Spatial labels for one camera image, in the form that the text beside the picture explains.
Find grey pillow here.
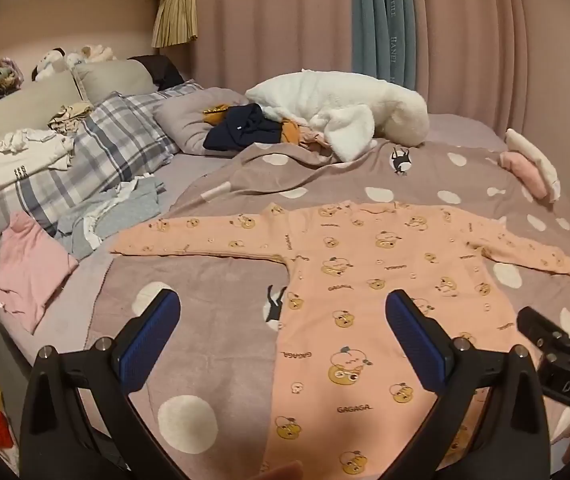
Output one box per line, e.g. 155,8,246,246
154,87,250,156

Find stuffed toys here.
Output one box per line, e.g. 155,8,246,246
32,45,116,83

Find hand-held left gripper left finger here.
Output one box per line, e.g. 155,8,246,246
19,287,200,480

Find plaid pillow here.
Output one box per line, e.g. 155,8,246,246
0,79,206,238

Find teal curtain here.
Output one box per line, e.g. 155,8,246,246
351,0,418,88

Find mauve polka dot blanket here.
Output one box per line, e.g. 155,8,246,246
32,137,570,480

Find grey garment pile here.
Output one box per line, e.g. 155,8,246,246
55,174,168,261

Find navy garment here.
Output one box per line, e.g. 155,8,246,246
203,103,286,152

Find dark garment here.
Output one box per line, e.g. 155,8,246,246
127,54,186,92

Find white garment pile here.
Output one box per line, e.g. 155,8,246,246
0,127,76,191

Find folded pink garment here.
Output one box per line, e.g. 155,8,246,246
0,210,80,336

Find peach printed baby onesie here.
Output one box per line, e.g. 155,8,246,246
110,200,570,478

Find folded pink and white clothes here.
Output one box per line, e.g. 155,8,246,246
499,128,562,203

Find beige crumpled garment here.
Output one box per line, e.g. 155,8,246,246
47,101,96,135

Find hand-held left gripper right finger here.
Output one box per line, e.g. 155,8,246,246
385,289,550,480

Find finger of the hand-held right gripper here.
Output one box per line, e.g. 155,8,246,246
516,306,570,361

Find crumpled light pink garment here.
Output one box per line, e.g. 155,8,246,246
297,127,336,153

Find beige headboard cushion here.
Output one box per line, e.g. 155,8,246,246
0,67,83,161
72,58,158,106

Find mustard garment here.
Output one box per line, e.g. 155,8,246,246
201,104,303,147

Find white fluffy garment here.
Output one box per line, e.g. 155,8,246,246
244,68,430,163

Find yellow pleated cloth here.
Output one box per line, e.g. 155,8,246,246
151,0,200,50

